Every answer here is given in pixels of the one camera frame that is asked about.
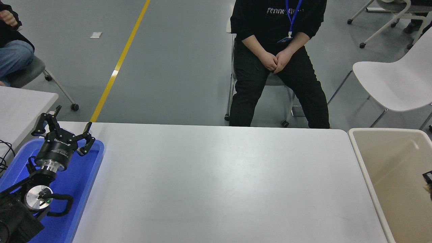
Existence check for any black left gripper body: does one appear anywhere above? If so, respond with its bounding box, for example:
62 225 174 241
36 132 79 168

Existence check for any person's right hand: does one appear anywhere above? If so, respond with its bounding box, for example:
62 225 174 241
0 10 18 28
260 51 278 72

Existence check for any person's left hand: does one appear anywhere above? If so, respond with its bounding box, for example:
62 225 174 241
273 50 293 75

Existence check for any large pale bin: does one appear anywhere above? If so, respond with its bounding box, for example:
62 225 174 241
348 128 432 243

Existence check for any white side table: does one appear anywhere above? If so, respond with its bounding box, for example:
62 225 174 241
0 85 59 162

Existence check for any blue plastic tray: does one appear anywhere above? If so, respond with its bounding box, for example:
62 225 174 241
0 138 105 243

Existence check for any chair with caster legs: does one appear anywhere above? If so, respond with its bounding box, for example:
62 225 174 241
7 56 80 112

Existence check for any person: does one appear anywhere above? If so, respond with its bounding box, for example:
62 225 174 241
0 0 35 86
229 0 330 129
404 0 432 34

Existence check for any white shell chair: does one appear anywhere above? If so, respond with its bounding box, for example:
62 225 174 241
327 27 432 130

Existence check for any white-framed rolling chair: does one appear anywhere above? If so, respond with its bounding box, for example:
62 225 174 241
348 0 432 49

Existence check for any grey padded office chair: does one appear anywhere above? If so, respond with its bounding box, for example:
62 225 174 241
224 19 306 128

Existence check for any thin black cable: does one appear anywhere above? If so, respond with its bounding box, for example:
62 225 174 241
0 139 16 174

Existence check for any blue lanyard with badge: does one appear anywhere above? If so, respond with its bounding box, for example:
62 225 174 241
277 0 303 44

